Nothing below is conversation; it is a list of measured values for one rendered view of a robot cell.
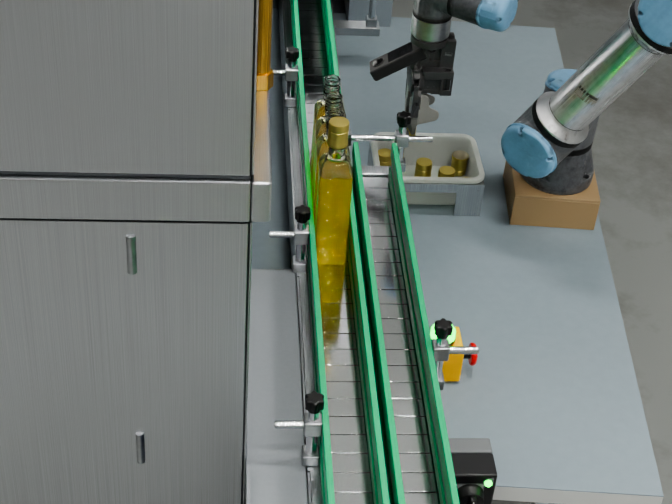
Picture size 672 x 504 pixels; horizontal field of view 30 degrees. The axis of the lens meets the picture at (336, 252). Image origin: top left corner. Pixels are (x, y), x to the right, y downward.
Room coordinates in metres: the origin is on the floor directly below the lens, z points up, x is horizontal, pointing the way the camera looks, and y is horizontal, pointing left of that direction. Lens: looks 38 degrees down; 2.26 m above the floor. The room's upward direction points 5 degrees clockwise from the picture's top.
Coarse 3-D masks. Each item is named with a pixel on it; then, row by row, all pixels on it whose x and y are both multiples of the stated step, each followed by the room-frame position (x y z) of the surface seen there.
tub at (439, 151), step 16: (384, 144) 2.23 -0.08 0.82; (416, 144) 2.24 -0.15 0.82; (432, 144) 2.24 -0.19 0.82; (448, 144) 2.25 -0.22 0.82; (464, 144) 2.25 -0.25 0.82; (416, 160) 2.24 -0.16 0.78; (432, 160) 2.24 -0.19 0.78; (448, 160) 2.24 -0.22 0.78; (480, 160) 2.17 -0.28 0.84; (432, 176) 2.20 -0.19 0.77; (464, 176) 2.21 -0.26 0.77; (480, 176) 2.11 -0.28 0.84
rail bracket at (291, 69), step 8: (288, 48) 2.26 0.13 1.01; (296, 48) 2.27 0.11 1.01; (288, 56) 2.25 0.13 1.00; (296, 56) 2.25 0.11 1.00; (288, 64) 2.26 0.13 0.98; (280, 72) 2.26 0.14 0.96; (288, 72) 2.25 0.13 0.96; (296, 72) 2.25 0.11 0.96; (288, 80) 2.25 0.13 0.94; (296, 80) 2.25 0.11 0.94; (288, 88) 2.26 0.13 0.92; (288, 96) 2.26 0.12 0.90; (288, 104) 2.25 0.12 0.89
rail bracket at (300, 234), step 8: (296, 208) 1.72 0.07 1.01; (304, 208) 1.72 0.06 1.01; (296, 216) 1.71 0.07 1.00; (304, 216) 1.70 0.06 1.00; (304, 224) 1.71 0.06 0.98; (272, 232) 1.71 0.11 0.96; (280, 232) 1.71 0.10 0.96; (288, 232) 1.71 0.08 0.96; (296, 232) 1.70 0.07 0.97; (304, 232) 1.71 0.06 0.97; (296, 240) 1.70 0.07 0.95; (304, 240) 1.70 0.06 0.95; (296, 248) 1.71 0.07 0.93; (304, 248) 1.71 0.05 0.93; (296, 256) 1.71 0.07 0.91; (304, 256) 1.71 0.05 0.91; (296, 264) 1.70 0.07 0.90; (304, 264) 1.70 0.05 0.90; (296, 272) 1.70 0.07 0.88; (304, 272) 1.70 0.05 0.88
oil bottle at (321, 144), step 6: (318, 138) 1.83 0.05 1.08; (324, 138) 1.81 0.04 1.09; (318, 144) 1.81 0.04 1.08; (324, 144) 1.80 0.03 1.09; (348, 144) 1.82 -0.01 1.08; (318, 150) 1.80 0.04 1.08; (324, 150) 1.79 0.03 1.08; (348, 150) 1.80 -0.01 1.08; (318, 156) 1.79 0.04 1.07; (312, 198) 1.83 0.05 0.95
